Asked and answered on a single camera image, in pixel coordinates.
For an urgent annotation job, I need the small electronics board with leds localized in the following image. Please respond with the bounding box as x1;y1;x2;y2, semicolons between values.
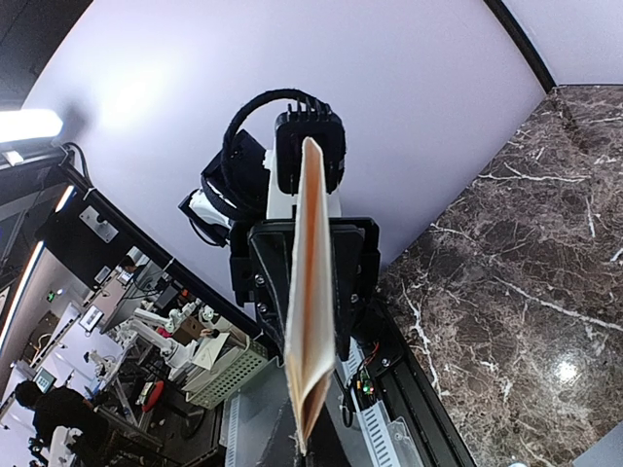
352;366;377;410

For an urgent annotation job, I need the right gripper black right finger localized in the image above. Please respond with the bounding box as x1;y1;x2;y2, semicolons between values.
304;405;348;467

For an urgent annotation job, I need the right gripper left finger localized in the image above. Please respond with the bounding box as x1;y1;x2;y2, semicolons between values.
256;403;302;467

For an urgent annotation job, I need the white perforated metal basket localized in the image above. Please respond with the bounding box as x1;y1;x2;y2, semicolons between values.
182;333;269;410

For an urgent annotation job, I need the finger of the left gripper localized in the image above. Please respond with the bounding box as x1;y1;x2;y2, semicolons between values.
248;226;294;353

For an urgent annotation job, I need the black front table rail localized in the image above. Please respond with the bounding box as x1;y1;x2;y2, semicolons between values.
373;298;475;467

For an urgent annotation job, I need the beige lined letter sheet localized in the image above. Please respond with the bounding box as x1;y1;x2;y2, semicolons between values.
284;143;336;455

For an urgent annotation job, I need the person in black shirt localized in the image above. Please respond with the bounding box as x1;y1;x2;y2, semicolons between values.
15;380;109;466

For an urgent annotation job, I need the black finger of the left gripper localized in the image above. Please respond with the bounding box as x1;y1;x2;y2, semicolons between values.
330;221;381;360

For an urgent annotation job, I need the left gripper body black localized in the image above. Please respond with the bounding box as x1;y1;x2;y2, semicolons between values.
228;216;382;312

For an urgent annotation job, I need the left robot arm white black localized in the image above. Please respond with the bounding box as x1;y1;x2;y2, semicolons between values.
179;89;384;360

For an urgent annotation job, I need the white slotted cable duct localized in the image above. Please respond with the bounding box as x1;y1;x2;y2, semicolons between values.
343;358;421;466

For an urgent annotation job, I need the black right frame post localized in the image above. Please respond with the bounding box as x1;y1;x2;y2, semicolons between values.
484;0;557;93

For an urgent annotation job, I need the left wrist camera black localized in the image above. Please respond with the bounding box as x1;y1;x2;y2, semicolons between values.
275;96;347;195

